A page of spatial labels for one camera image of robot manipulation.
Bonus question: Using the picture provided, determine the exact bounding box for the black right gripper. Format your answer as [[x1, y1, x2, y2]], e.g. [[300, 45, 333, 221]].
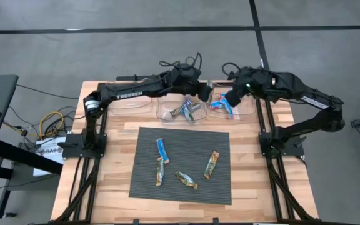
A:
[[226, 66, 275, 108]]

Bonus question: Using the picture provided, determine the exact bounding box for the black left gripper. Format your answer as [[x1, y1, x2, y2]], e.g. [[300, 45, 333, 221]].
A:
[[170, 63, 214, 103]]

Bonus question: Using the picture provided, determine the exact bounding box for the blue and red granola bar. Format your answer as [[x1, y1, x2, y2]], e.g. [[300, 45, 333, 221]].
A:
[[155, 137, 171, 165], [209, 100, 226, 111], [219, 92, 235, 120]]

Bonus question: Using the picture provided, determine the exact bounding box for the clear plastic bin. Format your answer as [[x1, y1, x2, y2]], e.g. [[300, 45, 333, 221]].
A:
[[106, 81, 154, 117], [155, 92, 208, 126], [206, 80, 258, 122]]

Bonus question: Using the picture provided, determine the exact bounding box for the grey woven placemat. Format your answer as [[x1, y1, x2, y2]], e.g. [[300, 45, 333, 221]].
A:
[[128, 126, 233, 206]]

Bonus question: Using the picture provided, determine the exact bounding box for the white paper box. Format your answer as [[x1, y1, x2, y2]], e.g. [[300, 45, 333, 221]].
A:
[[32, 135, 67, 178]]

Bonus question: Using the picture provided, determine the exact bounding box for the black desk beam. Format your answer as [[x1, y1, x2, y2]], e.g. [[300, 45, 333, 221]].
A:
[[0, 138, 64, 176]]

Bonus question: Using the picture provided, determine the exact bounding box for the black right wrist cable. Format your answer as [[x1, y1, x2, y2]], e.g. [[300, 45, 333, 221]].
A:
[[221, 62, 242, 79]]

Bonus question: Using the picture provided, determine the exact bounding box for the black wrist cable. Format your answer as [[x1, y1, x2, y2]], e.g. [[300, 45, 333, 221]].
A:
[[159, 51, 203, 69], [221, 62, 242, 79]]

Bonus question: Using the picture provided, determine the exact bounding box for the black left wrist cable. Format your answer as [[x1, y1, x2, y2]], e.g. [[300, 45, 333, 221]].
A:
[[159, 51, 203, 69]]

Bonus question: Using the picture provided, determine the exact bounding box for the yellow floor cable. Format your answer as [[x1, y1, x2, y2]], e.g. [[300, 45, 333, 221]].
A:
[[38, 110, 66, 139]]

